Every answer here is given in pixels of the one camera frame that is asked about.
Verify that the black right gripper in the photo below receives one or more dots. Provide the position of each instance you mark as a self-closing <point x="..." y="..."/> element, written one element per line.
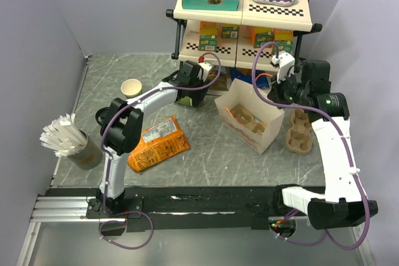
<point x="275" y="94"/>

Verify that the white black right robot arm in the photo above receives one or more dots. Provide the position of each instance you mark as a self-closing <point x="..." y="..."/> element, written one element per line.
<point x="341" y="204"/>

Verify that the cream black three-tier shelf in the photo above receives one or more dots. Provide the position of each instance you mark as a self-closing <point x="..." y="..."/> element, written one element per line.
<point x="239" y="52"/>

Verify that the brown chips bag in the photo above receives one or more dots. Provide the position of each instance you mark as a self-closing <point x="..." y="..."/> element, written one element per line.
<point x="223" y="83"/>

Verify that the blue chips bag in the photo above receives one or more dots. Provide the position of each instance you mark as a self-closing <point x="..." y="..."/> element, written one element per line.
<point x="245" y="75"/>

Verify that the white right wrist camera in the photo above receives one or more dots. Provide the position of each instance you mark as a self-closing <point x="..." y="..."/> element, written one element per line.
<point x="284" y="63"/>

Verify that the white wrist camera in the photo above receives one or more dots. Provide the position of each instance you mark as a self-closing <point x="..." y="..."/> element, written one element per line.
<point x="206" y="67"/>
<point x="284" y="63"/>

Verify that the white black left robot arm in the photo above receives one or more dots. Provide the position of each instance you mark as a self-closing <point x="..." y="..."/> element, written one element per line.
<point x="121" y="127"/>

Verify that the orange chips bag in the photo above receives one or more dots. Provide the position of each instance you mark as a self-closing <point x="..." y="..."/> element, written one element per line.
<point x="158" y="143"/>

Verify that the green paper coffee cup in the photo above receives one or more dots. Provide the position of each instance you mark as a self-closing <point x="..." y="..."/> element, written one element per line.
<point x="186" y="101"/>
<point x="131" y="88"/>

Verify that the black plastic cup lid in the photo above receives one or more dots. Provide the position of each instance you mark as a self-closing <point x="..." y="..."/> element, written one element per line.
<point x="100" y="115"/>

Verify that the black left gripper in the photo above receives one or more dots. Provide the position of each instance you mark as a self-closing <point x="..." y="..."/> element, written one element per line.
<point x="199" y="94"/>

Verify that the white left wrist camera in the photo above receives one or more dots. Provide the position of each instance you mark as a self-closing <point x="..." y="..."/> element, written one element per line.
<point x="206" y="67"/>

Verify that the orange green snack box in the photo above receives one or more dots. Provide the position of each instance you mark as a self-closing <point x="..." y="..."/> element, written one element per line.
<point x="208" y="40"/>
<point x="285" y="40"/>
<point x="229" y="31"/>
<point x="260" y="35"/>

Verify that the white paper straws bundle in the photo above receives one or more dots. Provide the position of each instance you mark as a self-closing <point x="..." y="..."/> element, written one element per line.
<point x="63" y="137"/>

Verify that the brown cardboard cup carrier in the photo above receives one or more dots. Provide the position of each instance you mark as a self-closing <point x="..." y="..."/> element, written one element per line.
<point x="245" y="118"/>
<point x="299" y="137"/>

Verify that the white Cream Bear paper bag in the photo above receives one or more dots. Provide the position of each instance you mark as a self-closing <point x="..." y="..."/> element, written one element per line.
<point x="242" y="93"/>

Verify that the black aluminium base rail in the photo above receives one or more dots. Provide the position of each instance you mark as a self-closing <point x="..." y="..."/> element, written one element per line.
<point x="163" y="208"/>

